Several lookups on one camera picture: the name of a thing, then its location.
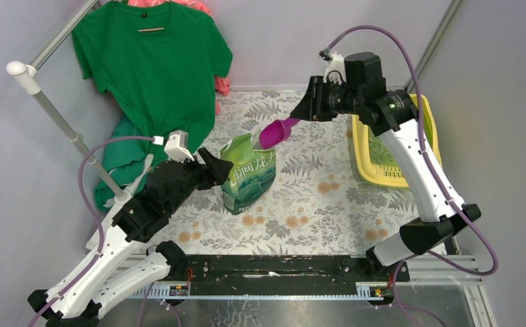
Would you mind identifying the yellow green litter box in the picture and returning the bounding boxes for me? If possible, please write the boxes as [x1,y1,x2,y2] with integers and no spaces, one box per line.
[352,95,442,189]

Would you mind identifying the white clothes rack pole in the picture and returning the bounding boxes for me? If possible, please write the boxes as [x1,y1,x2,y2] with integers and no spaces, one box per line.
[6,61,132,203]

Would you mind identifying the purple cable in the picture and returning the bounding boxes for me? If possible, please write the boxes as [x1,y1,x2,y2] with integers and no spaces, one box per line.
[27,136,165,327]
[320,25,500,277]

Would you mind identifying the floral patterned mat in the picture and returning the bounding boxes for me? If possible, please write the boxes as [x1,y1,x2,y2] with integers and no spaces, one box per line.
[147,115,418,255]

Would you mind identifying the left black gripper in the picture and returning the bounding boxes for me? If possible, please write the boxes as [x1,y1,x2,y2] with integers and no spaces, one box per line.
[168,148,235,215]

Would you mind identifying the pink garment behind shirt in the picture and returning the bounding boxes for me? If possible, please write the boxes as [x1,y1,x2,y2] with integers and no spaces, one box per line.
[126,0,232,116]

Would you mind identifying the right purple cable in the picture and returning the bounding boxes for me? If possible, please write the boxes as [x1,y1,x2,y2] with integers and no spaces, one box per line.
[320,25,500,277]

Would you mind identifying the magenta plastic scoop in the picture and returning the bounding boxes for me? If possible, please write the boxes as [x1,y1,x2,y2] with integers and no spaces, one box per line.
[259,117,300,149]

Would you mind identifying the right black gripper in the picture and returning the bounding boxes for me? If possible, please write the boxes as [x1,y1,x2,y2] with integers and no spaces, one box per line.
[290,76,362,122]

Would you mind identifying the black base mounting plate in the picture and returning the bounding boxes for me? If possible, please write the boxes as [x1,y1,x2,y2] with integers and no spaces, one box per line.
[162,255,410,294]

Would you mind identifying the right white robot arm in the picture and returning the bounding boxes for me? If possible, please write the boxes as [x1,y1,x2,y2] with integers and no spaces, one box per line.
[290,50,481,281]

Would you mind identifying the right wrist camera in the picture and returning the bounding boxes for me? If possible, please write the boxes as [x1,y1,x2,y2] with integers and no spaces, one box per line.
[320,50,346,86]

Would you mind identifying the dark green folded cloth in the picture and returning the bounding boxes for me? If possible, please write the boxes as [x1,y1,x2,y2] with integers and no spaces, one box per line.
[93,140,168,211]

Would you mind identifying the green t-shirt on hanger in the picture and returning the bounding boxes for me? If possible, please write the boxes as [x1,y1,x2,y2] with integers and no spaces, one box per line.
[72,1,233,152]

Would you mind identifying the green cat litter bag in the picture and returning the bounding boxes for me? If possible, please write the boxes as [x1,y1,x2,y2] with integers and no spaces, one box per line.
[219,133,276,215]

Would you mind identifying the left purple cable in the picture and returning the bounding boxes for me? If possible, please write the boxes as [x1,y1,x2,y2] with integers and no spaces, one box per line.
[27,136,165,327]

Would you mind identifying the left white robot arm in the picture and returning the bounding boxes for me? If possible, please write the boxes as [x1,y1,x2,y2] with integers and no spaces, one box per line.
[27,148,233,326]

